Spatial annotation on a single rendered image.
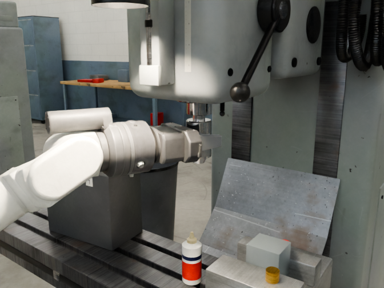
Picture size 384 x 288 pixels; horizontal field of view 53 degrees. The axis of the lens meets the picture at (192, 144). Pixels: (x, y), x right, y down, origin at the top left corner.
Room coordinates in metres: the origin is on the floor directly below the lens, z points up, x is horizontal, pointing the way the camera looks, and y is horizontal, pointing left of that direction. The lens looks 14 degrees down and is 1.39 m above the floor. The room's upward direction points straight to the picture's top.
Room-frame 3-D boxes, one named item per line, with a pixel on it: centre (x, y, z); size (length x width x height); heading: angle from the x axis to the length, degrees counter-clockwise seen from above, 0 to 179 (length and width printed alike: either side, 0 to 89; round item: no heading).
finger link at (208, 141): (0.66, -0.03, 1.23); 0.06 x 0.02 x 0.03; 121
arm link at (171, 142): (0.64, 0.07, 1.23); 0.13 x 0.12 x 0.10; 31
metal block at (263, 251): (0.60, -0.13, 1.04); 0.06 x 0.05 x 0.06; 55
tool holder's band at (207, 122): (0.69, -0.01, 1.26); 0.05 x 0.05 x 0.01
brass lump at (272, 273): (0.54, -0.13, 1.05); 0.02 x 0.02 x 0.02
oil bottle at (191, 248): (0.71, 0.00, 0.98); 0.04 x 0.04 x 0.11
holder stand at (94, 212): (0.93, 0.25, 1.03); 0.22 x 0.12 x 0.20; 60
